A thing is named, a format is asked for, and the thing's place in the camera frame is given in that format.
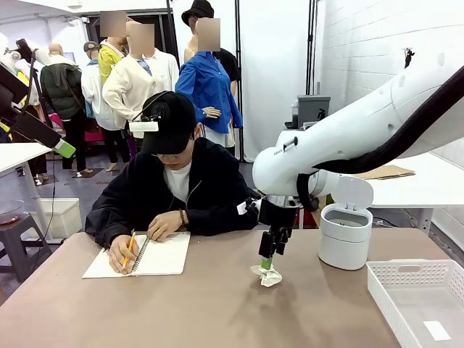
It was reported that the yellow shirt mannequin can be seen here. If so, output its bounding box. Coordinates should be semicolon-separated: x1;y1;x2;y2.
97;11;128;88

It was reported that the black t-shirt mannequin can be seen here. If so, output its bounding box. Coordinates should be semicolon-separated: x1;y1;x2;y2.
213;48;241;107

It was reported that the dark green jacket mannequin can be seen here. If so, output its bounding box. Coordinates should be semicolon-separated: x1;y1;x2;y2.
39;43;88;171

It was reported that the blue shirt mannequin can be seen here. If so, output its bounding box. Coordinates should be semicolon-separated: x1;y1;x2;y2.
175;17;243;149

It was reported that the white round trash bin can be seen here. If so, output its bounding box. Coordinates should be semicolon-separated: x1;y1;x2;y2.
318;175;375;271

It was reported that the clear glass bowl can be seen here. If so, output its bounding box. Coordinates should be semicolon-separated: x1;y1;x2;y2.
0;199;25;227

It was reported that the white backdrop sheet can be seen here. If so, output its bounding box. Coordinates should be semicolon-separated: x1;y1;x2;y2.
170;0;322;164

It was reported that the black backdrop stand pole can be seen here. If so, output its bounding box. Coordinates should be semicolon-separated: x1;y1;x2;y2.
306;0;315;96
234;0;244;161

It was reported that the person torso black jacket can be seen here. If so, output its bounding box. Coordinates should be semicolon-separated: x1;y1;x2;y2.
84;136;262;251

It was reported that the person's right hand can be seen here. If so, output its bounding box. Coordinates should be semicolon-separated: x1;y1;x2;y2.
107;233;141;275

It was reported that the white paper ball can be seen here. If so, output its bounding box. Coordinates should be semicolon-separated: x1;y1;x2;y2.
249;263;283;289

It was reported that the arm black cable sleeve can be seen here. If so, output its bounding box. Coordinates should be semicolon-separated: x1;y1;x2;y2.
20;49;39;119
296;65;464;213

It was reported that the white head-mounted camera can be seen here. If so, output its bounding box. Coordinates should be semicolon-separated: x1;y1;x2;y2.
129;112;161;133

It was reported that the black baseball cap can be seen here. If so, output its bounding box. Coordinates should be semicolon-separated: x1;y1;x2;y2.
139;91;197;156

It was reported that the right arm black cable sleeve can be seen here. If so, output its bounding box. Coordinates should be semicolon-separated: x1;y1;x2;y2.
296;65;464;213

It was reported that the white label sticker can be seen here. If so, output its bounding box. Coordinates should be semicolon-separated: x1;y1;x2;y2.
423;320;452;341

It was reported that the flat brown cardboard sheet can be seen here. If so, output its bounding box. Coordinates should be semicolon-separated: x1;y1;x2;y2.
357;165;417;181

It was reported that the white perforated plastic basket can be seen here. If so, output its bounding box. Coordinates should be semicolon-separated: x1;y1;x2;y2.
365;258;464;348

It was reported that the person's left hand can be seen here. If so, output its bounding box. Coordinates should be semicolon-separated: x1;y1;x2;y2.
147;213;183;243

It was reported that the orange pencil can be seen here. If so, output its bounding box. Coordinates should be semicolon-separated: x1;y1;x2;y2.
121;228;136;271

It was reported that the person's left forearm black sleeve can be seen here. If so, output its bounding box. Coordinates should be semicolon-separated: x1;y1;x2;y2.
183;201;260;237

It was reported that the bare mannequin black bucket hat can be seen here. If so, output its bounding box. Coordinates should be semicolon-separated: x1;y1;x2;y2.
181;0;215;65

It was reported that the white spiral notebook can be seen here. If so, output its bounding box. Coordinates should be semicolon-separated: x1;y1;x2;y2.
81;231;191;279

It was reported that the grey box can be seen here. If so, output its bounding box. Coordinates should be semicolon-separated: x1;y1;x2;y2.
297;94;332;126

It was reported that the white storage crate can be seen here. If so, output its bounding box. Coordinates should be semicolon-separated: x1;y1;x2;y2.
36;197;83;241

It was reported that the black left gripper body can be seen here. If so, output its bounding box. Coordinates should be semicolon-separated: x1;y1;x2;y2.
12;108;63;149

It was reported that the large white table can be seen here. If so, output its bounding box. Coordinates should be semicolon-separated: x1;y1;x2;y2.
336;150;464;233

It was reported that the white shirt mannequin with cap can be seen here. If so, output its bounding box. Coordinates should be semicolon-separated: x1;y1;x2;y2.
80;41;123;172

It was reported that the person's right forearm black sleeve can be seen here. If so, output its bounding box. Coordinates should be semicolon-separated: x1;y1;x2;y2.
85;212;128;250

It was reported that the cream jacket mannequin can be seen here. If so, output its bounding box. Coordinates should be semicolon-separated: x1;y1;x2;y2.
102;22;181;141

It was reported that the left arm black cable sleeve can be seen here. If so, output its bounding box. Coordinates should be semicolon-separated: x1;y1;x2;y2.
20;49;39;119

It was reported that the grey plastic stool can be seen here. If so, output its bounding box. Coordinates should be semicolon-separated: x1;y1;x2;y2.
0;213;54;283

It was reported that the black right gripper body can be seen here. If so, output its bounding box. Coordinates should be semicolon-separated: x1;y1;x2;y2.
257;198;299;231

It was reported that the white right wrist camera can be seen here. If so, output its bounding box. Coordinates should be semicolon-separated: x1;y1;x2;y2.
237;198;262;215

